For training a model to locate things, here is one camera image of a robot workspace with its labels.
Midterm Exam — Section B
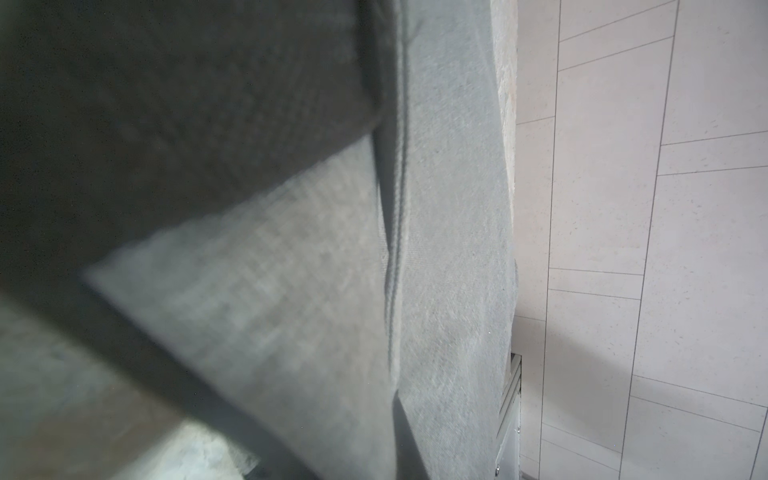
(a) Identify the aluminium mounting rail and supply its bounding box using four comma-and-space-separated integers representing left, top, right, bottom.
494, 353, 522, 480

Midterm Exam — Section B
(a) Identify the grey laptop bag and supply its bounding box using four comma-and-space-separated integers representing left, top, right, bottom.
1, 1, 518, 479

